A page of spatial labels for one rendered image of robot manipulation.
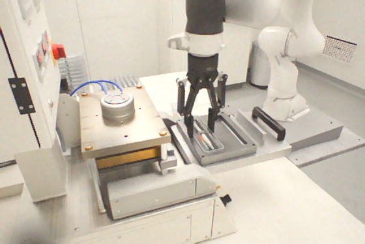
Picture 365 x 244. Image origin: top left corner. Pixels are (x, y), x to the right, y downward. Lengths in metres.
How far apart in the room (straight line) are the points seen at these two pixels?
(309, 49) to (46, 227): 1.01
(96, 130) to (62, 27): 2.48
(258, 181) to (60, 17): 2.52
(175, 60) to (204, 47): 2.29
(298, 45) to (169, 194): 0.76
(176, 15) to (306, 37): 1.85
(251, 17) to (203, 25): 0.10
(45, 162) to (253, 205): 0.62
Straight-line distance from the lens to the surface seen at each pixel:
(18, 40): 0.43
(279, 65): 1.18
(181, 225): 0.71
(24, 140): 0.50
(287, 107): 1.24
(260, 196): 0.96
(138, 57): 3.21
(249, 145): 0.74
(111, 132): 0.58
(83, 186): 0.74
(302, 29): 1.11
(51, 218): 0.69
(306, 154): 1.19
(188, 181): 0.62
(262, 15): 0.62
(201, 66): 0.63
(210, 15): 0.60
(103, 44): 3.10
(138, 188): 0.60
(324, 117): 1.36
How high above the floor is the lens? 1.43
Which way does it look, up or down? 31 degrees down
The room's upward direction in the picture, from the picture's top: straight up
